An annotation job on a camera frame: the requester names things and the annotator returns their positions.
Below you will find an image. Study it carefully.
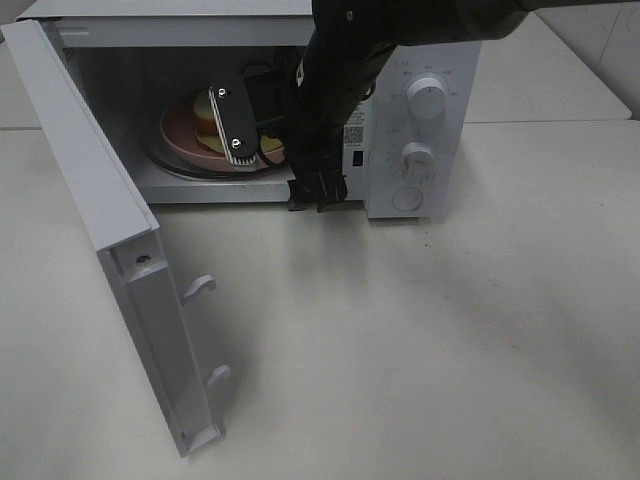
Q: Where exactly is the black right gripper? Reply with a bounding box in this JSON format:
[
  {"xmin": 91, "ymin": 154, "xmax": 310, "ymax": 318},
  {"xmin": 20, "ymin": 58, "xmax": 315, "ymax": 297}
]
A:
[{"xmin": 282, "ymin": 74, "xmax": 370, "ymax": 213}]

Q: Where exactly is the round white door-release button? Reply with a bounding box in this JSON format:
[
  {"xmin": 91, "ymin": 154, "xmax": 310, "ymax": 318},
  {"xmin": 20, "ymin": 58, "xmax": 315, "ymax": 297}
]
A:
[{"xmin": 392, "ymin": 187, "xmax": 424, "ymax": 212}]

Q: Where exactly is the white timer knob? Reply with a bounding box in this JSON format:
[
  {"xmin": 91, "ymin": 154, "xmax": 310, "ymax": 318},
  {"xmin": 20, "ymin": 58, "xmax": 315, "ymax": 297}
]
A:
[{"xmin": 400, "ymin": 142, "xmax": 435, "ymax": 178}]

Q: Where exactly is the white bread sandwich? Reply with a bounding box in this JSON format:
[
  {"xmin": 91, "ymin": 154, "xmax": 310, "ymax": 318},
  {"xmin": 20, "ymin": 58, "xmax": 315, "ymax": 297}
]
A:
[{"xmin": 191, "ymin": 89, "xmax": 285, "ymax": 154}]

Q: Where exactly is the pink round plate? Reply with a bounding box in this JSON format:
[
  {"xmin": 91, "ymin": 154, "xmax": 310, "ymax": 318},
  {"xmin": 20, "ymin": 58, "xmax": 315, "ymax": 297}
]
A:
[{"xmin": 159, "ymin": 97, "xmax": 287, "ymax": 172}]

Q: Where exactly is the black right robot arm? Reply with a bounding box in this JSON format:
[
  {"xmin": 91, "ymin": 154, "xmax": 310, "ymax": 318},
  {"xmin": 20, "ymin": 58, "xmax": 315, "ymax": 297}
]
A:
[{"xmin": 282, "ymin": 0, "xmax": 532, "ymax": 210}]

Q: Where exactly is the white warning label sticker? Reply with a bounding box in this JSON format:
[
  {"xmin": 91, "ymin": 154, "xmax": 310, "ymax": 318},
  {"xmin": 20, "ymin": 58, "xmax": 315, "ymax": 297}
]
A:
[{"xmin": 343, "ymin": 100, "xmax": 374, "ymax": 147}]

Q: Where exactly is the upper white power knob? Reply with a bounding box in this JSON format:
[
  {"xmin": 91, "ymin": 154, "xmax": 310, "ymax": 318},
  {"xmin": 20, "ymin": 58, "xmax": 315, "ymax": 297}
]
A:
[{"xmin": 406, "ymin": 72, "xmax": 449, "ymax": 120}]

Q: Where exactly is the white microwave oven body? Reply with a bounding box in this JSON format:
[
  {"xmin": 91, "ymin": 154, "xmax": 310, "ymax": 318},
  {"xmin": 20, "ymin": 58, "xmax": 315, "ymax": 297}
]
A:
[{"xmin": 12, "ymin": 1, "xmax": 480, "ymax": 218}]

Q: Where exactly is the glass microwave turntable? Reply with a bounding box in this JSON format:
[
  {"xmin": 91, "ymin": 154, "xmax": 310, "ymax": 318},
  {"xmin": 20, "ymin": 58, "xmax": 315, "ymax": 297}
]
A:
[{"xmin": 138, "ymin": 138, "xmax": 288, "ymax": 181}]

